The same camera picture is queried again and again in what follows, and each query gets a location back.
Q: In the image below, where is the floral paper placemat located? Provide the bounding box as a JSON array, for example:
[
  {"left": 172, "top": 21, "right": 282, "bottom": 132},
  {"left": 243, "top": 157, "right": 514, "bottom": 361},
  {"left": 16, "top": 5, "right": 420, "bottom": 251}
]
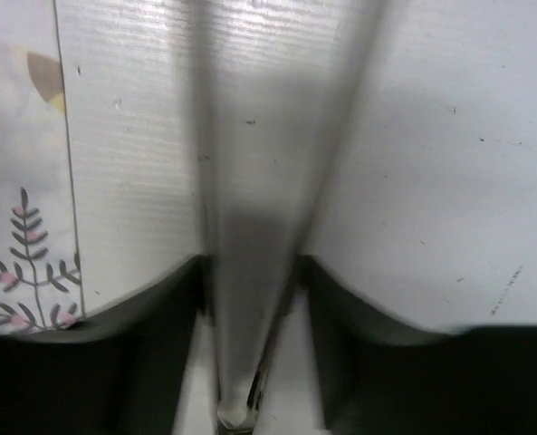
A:
[{"left": 0, "top": 1, "right": 85, "bottom": 335}]

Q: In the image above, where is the clear right gripper left finger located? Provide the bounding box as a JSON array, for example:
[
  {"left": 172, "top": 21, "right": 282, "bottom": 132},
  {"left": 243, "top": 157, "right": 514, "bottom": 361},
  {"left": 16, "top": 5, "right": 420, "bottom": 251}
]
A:
[{"left": 188, "top": 1, "right": 218, "bottom": 325}]

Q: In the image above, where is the clear right gripper right finger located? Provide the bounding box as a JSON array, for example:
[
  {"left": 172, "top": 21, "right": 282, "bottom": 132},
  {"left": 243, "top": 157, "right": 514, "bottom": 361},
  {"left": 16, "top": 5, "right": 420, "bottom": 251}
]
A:
[{"left": 217, "top": 1, "right": 386, "bottom": 430}]

